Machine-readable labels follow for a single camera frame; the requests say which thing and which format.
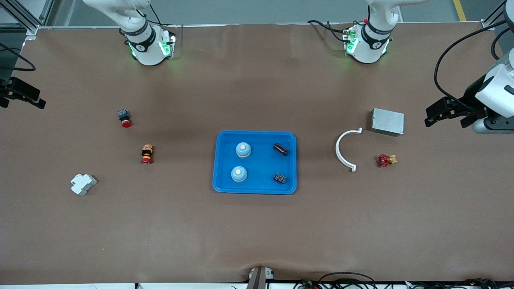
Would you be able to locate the black cable bundle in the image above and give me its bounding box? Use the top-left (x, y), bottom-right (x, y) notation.
top-left (402, 278), bottom-right (514, 289)

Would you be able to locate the white table edge strip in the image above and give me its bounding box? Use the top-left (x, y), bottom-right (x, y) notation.
top-left (0, 283), bottom-right (245, 289)

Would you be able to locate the black base cable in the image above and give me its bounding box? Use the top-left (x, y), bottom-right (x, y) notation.
top-left (307, 19), bottom-right (351, 43)

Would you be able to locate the white curved plastic bracket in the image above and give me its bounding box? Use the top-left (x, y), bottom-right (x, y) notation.
top-left (335, 127), bottom-right (363, 173)

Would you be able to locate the aluminium frame strut with bracket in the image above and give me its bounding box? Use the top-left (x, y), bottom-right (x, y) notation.
top-left (481, 0), bottom-right (511, 32)
top-left (0, 0), bottom-right (55, 41)

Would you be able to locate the white circuit breaker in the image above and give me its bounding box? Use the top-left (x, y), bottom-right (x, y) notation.
top-left (70, 173), bottom-right (98, 196)

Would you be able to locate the red mushroom button black body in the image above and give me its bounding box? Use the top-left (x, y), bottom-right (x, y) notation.
top-left (117, 109), bottom-right (133, 128)

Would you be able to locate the black cable loop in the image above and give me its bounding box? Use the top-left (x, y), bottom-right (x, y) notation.
top-left (319, 272), bottom-right (377, 289)

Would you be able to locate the grey metal box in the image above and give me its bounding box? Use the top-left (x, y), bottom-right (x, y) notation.
top-left (370, 108), bottom-right (405, 137)

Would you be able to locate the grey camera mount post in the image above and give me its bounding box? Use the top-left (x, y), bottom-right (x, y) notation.
top-left (246, 266), bottom-right (275, 289)

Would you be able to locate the brown table mat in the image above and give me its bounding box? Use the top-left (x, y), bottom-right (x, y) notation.
top-left (0, 23), bottom-right (514, 285)

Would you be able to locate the blue plastic tray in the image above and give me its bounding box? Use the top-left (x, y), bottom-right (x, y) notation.
top-left (212, 130), bottom-right (298, 195)

